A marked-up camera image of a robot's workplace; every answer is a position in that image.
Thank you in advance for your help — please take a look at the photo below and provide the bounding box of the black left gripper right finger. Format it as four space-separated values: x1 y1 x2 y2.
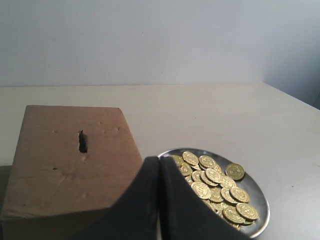
159 157 248 240

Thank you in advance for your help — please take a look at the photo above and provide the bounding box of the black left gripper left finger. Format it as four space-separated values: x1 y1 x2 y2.
70 156 160 240

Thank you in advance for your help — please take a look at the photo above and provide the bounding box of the brown cardboard coin box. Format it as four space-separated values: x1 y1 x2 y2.
1 105 143 240

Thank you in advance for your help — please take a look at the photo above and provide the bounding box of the gold coin front centre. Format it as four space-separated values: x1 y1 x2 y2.
222 206 246 224

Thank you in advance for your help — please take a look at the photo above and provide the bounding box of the gold coin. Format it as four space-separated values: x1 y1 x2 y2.
236 203 259 220
222 206 246 224
229 186 251 203
198 155 217 170
182 151 199 166

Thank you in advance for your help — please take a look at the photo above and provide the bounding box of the gold coin top back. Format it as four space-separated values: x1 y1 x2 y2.
182 151 199 166

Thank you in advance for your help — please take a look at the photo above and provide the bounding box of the gold coin back right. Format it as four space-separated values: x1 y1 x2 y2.
198 155 217 170

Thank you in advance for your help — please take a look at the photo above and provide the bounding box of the gold coin right middle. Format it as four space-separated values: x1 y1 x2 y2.
229 186 251 203

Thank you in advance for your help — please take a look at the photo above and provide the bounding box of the gold coin front right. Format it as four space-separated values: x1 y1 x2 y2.
236 203 259 220

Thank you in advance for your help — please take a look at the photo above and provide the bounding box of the lone gold coin plate edge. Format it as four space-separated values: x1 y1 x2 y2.
225 163 245 181

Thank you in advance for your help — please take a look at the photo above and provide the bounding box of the round silver metal plate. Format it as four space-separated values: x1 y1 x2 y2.
158 147 270 239

